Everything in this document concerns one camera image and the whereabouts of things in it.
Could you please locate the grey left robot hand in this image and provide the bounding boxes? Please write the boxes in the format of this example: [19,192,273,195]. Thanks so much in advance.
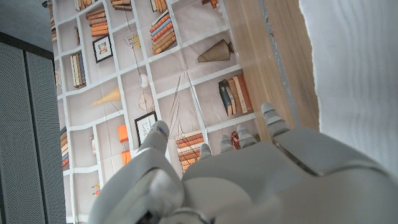
[88,103,398,224]

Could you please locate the white cloth napkin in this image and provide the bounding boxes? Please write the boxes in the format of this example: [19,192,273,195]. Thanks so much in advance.
[298,0,398,179]

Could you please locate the printed bookshelf backdrop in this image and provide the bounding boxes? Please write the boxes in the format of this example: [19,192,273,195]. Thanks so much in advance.
[46,0,261,224]

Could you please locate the grey perforated panel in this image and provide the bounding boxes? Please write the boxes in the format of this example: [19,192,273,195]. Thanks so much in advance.
[0,30,68,224]

